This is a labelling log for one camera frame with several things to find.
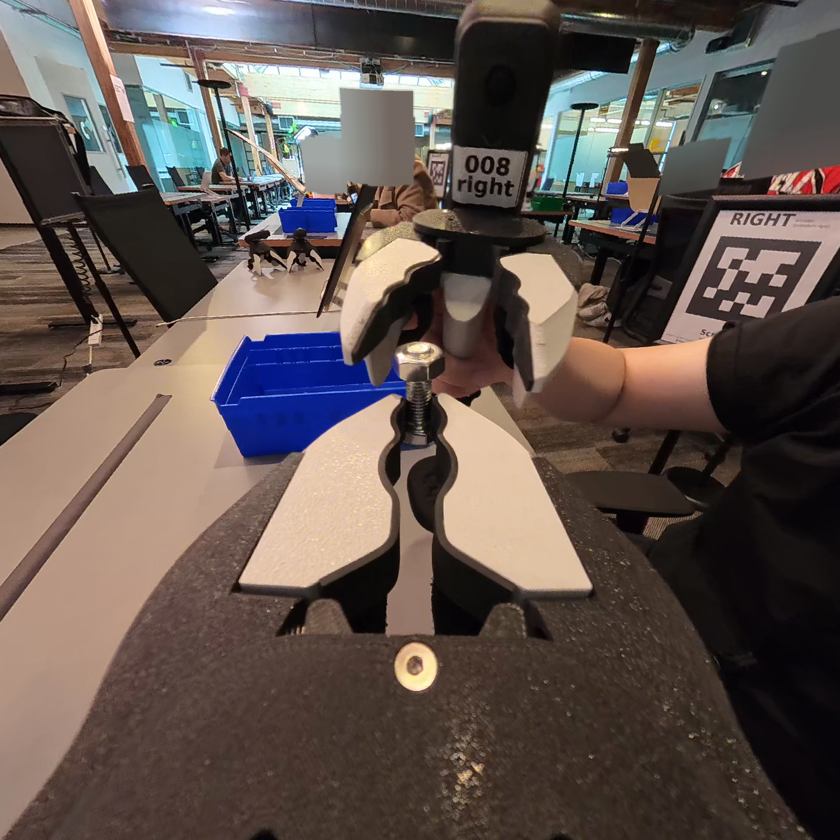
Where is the person's right forearm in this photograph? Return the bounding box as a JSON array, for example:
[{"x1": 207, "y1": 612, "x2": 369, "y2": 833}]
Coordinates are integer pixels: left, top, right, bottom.
[{"x1": 525, "y1": 336, "x2": 729, "y2": 435}]

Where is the cardboard box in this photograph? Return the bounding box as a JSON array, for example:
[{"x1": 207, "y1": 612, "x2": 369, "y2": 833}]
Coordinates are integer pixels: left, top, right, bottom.
[{"x1": 620, "y1": 146, "x2": 662, "y2": 211}]

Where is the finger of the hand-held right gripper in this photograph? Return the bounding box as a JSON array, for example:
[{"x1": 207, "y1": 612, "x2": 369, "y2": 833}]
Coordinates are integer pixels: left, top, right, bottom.
[
  {"x1": 495, "y1": 251, "x2": 580, "y2": 410},
  {"x1": 339, "y1": 236, "x2": 446, "y2": 389}
]

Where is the wooden post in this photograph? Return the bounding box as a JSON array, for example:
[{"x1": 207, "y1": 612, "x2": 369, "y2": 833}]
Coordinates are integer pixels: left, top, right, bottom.
[
  {"x1": 69, "y1": 0, "x2": 148, "y2": 168},
  {"x1": 600, "y1": 38, "x2": 660, "y2": 191}
]

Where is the idle hand-held gripper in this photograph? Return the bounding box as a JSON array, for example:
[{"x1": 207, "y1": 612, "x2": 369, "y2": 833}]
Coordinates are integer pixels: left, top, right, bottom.
[
  {"x1": 287, "y1": 227, "x2": 324, "y2": 273},
  {"x1": 246, "y1": 230, "x2": 287, "y2": 277}
]

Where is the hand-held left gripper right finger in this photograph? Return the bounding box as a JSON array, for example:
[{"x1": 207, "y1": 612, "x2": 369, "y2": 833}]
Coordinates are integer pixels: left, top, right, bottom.
[{"x1": 430, "y1": 392, "x2": 595, "y2": 635}]

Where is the silver hex bolt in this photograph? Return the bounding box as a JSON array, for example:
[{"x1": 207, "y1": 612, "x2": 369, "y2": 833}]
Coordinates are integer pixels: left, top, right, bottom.
[{"x1": 394, "y1": 341, "x2": 446, "y2": 431}]

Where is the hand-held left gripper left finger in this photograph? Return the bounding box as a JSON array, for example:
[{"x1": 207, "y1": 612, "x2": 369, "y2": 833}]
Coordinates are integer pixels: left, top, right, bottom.
[{"x1": 239, "y1": 394, "x2": 404, "y2": 634}]

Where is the tag sign board on stand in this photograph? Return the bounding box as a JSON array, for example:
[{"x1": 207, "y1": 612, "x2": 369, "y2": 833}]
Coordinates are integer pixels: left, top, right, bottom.
[{"x1": 656, "y1": 196, "x2": 840, "y2": 347}]

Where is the red patterned cloth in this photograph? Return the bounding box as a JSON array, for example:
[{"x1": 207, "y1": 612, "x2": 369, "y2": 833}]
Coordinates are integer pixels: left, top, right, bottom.
[{"x1": 722, "y1": 163, "x2": 840, "y2": 198}]

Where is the black chair armrest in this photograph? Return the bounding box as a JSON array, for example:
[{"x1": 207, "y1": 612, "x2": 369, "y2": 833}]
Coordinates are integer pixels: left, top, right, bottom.
[{"x1": 567, "y1": 469, "x2": 697, "y2": 516}]

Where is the black floor lamp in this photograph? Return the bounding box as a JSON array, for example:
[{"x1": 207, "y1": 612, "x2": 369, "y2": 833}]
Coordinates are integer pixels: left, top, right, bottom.
[
  {"x1": 197, "y1": 79, "x2": 253, "y2": 231},
  {"x1": 561, "y1": 101, "x2": 599, "y2": 201}
]

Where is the white cloth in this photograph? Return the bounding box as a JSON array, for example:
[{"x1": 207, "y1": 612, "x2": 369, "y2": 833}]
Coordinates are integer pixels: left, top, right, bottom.
[{"x1": 577, "y1": 282, "x2": 624, "y2": 329}]

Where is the grey cord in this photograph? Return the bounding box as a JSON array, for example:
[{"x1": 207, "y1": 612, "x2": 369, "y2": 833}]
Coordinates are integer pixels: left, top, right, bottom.
[{"x1": 156, "y1": 308, "x2": 345, "y2": 327}]

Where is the person's right hand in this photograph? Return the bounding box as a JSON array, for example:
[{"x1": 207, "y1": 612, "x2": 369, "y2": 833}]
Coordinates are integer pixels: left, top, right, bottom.
[{"x1": 408, "y1": 294, "x2": 516, "y2": 404}]

